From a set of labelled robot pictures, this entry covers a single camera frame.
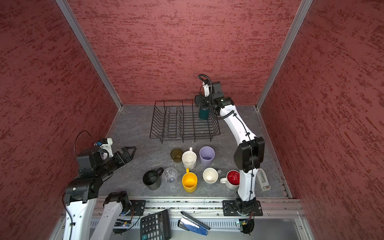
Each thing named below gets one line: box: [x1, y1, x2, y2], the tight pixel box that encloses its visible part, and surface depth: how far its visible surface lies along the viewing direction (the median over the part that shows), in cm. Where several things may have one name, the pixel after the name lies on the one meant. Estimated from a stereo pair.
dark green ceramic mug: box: [198, 107, 211, 120], surface depth 105 cm
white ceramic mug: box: [181, 147, 197, 170], surface depth 85 cm
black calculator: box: [140, 209, 171, 240], surface depth 69 cm
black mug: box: [142, 167, 164, 191], surface depth 82 cm
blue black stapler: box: [177, 211, 211, 236], surface depth 70 cm
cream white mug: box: [202, 167, 222, 184], surface depth 79 cm
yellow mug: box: [182, 168, 198, 193], surface depth 79 cm
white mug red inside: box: [220, 169, 241, 190], surface depth 81 cm
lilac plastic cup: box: [199, 146, 216, 167], surface depth 85 cm
